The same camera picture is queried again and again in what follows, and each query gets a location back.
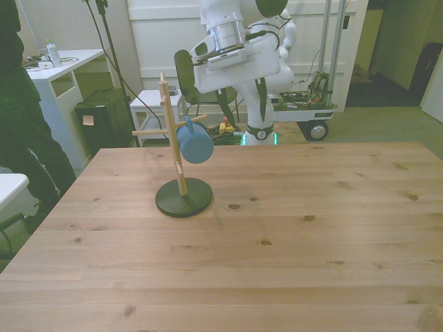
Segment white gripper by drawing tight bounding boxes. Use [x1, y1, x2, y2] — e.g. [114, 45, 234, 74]
[193, 37, 281, 126]

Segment blue enamel mug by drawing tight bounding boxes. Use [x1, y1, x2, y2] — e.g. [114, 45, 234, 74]
[176, 116, 215, 165]

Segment wooden mug tree black base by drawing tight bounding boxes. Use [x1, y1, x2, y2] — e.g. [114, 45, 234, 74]
[132, 71, 213, 219]

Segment yellow red emergency stop button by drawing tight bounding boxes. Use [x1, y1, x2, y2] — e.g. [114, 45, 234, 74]
[219, 117, 236, 135]

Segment dark shell chair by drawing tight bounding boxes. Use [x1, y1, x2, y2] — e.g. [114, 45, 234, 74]
[173, 49, 239, 125]

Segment black cart wheel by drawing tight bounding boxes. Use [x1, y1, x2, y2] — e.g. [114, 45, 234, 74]
[304, 120, 330, 142]

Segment small white side table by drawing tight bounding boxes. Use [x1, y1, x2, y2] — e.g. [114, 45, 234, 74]
[129, 89, 186, 141]

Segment cardboard boxes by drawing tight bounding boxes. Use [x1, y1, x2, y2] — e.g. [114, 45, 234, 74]
[352, 64, 379, 84]

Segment black tripod stand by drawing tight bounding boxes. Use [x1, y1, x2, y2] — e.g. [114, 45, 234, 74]
[95, 0, 141, 148]

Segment black box cabinet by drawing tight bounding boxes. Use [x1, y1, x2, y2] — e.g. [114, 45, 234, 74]
[74, 90, 136, 158]

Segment white desk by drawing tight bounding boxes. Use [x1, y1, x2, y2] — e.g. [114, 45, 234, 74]
[27, 48, 116, 171]

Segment clear plastic bottle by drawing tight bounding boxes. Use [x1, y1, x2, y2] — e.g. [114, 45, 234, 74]
[46, 38, 64, 68]

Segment person in dark clothes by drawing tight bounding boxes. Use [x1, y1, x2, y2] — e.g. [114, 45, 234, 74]
[0, 0, 78, 236]

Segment coiled floor cables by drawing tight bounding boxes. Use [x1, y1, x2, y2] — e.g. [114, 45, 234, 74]
[204, 124, 248, 146]

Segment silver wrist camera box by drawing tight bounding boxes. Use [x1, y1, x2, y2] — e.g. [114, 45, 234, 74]
[192, 47, 251, 73]

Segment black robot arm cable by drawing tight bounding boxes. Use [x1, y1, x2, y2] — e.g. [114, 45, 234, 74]
[244, 17, 296, 51]

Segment cart electronics with wires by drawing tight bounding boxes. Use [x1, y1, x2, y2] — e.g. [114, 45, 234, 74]
[279, 71, 334, 105]

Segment black hanging cable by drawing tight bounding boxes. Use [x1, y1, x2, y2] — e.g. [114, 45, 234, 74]
[82, 0, 165, 140]

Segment aluminium frame post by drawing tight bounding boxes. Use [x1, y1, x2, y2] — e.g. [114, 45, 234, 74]
[328, 0, 347, 107]
[318, 0, 332, 75]

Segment tangle of desk cables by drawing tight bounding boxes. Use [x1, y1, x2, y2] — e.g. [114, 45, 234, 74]
[23, 52, 81, 68]

